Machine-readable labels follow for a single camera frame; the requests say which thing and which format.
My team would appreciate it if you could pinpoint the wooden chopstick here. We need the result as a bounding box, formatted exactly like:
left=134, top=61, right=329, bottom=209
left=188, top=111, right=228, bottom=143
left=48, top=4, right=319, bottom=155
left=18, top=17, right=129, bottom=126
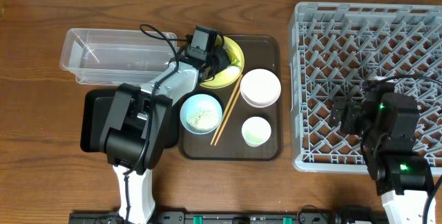
left=210, top=74, right=243, bottom=146
left=211, top=86, right=240, bottom=147

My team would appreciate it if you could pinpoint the pink white bowl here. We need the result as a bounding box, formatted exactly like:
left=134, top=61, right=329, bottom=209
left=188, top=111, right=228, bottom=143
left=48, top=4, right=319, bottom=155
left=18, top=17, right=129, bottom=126
left=240, top=68, right=282, bottom=108

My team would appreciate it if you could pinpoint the light blue bowl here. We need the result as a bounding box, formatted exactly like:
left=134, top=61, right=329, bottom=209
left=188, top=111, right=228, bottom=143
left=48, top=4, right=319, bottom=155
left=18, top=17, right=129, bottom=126
left=180, top=94, right=222, bottom=134

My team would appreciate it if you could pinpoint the pile of rice leftovers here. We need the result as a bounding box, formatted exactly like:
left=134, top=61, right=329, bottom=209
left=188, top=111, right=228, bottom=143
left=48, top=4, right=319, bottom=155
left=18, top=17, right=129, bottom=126
left=186, top=109, right=220, bottom=133

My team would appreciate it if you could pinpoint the white green cup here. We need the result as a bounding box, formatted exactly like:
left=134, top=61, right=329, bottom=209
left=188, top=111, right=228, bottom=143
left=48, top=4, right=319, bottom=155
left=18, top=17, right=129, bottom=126
left=241, top=117, right=271, bottom=147

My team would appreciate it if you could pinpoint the green white food wrapper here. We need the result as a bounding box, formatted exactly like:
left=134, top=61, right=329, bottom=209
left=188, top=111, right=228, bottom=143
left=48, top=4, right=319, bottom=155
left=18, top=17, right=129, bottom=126
left=223, top=44, right=240, bottom=68

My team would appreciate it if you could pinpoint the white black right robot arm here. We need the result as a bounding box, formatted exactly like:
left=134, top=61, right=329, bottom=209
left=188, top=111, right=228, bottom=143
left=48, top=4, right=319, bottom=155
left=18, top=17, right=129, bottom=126
left=329, top=80, right=441, bottom=223

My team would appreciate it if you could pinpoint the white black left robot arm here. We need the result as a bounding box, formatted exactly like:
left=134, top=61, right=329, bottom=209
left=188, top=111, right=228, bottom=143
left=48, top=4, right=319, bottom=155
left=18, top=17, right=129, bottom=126
left=99, top=45, right=236, bottom=223

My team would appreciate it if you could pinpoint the grey plastic dishwasher rack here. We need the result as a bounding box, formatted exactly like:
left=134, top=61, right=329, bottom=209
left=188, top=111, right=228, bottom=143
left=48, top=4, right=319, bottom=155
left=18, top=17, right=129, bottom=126
left=288, top=2, right=441, bottom=176

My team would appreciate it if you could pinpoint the clear plastic waste bin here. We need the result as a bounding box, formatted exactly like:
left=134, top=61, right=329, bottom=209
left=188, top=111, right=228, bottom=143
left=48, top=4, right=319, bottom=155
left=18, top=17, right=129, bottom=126
left=60, top=28, right=177, bottom=86

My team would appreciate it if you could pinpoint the black waste tray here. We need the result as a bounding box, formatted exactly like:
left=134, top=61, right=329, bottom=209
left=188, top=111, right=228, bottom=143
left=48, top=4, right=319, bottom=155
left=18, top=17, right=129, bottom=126
left=80, top=86, right=180, bottom=152

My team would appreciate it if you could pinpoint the yellow plate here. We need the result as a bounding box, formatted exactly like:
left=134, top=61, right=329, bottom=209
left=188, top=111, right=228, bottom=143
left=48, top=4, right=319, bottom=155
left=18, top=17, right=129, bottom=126
left=200, top=37, right=245, bottom=89

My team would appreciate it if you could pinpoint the brown serving tray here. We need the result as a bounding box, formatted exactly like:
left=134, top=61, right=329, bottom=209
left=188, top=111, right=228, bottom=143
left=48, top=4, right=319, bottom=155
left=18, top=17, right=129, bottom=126
left=178, top=35, right=283, bottom=161

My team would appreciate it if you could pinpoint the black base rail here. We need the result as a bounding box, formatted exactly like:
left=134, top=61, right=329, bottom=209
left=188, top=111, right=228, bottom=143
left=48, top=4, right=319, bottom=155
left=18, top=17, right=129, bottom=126
left=68, top=205, right=387, bottom=224

